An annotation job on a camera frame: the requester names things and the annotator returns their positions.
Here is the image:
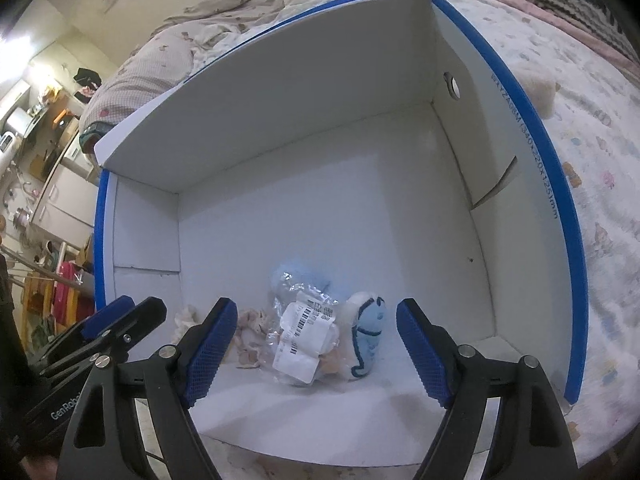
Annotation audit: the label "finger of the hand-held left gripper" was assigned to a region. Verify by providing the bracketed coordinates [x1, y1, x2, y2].
[30, 296, 136, 361]
[37, 297, 168, 378]

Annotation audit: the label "yellow wooden chair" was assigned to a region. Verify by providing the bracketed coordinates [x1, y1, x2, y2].
[20, 270, 81, 331]

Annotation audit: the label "knitted zigzag blanket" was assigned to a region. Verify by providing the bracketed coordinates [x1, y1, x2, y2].
[500, 0, 631, 61]

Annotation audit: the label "bagged light blue plush toy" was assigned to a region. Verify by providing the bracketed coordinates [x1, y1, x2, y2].
[267, 259, 341, 386]

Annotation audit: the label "grey checked duvet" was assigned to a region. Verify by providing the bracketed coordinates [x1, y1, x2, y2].
[80, 0, 301, 136]

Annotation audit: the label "white kitchen cabinet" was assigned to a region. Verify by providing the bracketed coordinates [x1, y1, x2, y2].
[27, 132, 98, 251]

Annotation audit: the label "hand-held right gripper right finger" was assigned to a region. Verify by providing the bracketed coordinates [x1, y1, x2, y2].
[396, 297, 578, 480]

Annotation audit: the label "hanging dark clothes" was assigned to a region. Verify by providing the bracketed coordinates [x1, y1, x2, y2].
[74, 67, 103, 98]

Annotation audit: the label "blue and white plush toy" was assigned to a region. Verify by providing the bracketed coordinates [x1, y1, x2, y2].
[340, 291, 390, 381]

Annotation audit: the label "cream fuzzy plush toy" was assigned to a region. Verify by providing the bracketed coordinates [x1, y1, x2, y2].
[525, 72, 558, 121]

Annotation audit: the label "blue and white cardboard box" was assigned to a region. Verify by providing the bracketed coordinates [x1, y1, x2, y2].
[92, 0, 588, 466]

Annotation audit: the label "cream lace scrunchie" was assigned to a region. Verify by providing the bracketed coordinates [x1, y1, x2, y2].
[174, 304, 203, 341]

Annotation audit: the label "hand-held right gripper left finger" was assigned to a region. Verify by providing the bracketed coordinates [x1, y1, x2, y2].
[56, 297, 238, 480]

